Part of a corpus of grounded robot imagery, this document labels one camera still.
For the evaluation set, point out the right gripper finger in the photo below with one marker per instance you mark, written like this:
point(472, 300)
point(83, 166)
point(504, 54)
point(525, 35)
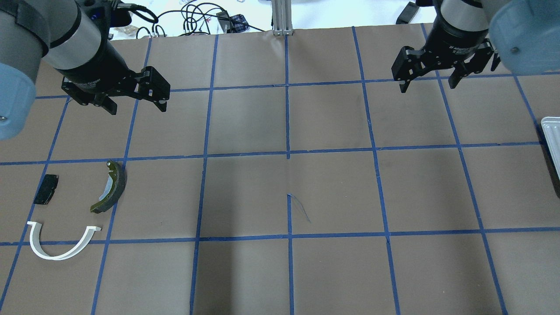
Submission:
point(408, 65)
point(475, 65)

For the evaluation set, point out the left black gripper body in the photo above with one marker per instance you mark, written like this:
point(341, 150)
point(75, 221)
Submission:
point(97, 62)

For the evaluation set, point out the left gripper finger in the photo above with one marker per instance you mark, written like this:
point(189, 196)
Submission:
point(104, 102)
point(153, 87)

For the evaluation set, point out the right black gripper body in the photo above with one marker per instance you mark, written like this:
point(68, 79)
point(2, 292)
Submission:
point(459, 36)

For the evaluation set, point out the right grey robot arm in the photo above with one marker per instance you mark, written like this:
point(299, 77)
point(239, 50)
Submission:
point(523, 33)

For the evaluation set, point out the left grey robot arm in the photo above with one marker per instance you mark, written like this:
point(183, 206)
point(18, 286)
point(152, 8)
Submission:
point(72, 36)

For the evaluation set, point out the silver ribbed metal tray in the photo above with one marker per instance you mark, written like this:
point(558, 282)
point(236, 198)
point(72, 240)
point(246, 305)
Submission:
point(551, 130)

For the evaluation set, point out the black power adapter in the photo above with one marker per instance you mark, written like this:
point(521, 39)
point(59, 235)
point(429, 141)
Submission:
point(408, 13)

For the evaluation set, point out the olive green brake shoe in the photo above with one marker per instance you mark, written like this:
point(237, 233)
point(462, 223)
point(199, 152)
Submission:
point(114, 188)

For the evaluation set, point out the black brake pad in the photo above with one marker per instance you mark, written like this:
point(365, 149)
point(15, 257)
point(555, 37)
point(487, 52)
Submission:
point(46, 189)

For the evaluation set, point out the aluminium frame post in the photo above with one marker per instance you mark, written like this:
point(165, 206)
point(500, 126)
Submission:
point(282, 17)

